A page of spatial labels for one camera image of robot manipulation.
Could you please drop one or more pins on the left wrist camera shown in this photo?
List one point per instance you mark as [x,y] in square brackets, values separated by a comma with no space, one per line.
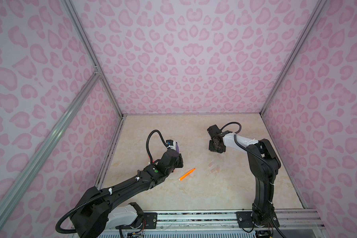
[171,144]

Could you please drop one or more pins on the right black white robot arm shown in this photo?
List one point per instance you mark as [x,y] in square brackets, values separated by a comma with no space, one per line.
[264,165]

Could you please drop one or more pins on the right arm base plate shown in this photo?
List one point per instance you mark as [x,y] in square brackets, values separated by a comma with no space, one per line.
[245,220]

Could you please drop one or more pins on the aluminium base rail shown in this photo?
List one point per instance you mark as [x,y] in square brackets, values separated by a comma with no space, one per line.
[290,223]

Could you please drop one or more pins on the orange pen right group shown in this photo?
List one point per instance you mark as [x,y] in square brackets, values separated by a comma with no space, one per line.
[186,174]

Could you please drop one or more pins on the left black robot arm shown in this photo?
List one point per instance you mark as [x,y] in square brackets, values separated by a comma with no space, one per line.
[90,216]

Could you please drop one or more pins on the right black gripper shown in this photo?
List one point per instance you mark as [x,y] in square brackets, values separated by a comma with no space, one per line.
[211,149]

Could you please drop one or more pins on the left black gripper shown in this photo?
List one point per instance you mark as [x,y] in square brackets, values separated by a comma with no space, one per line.
[180,163]

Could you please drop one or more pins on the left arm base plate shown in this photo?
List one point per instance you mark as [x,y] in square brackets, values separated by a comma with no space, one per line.
[147,220]

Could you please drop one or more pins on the diagonal aluminium frame bar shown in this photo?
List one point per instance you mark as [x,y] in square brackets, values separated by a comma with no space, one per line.
[26,177]

